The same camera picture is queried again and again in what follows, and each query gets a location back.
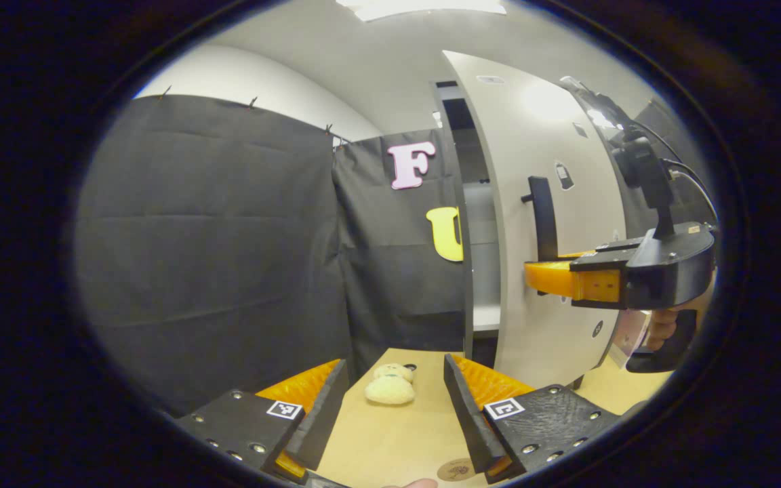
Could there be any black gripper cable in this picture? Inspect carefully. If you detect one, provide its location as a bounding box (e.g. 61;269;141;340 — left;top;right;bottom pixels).
662;158;718;224

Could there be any cream plush toy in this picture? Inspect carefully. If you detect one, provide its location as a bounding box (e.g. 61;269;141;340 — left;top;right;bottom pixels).
364;363;416;406

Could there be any ceiling light panel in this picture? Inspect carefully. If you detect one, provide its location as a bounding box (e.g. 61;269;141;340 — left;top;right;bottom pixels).
335;0;508;22

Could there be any white cabinet door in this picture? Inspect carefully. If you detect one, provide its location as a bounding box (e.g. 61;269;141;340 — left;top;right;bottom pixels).
443;51;628;390

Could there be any grey cabinet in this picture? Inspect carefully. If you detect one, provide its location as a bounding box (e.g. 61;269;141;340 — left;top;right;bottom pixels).
431;80;505;370

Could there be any black door handle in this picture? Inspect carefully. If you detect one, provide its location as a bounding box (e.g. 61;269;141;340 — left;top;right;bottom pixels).
521;176;559;296

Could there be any round brown coaster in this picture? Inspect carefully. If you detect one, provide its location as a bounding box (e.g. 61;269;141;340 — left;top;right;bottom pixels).
437;458;477;482

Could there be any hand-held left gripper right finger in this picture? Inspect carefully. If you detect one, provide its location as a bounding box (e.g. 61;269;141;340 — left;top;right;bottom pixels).
443;354;625;485

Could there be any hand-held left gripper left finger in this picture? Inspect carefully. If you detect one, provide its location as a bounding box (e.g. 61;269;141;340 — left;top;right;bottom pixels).
175;359;349;486

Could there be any black backdrop cloth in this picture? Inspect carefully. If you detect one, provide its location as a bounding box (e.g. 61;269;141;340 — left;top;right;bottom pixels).
72;94;713;418

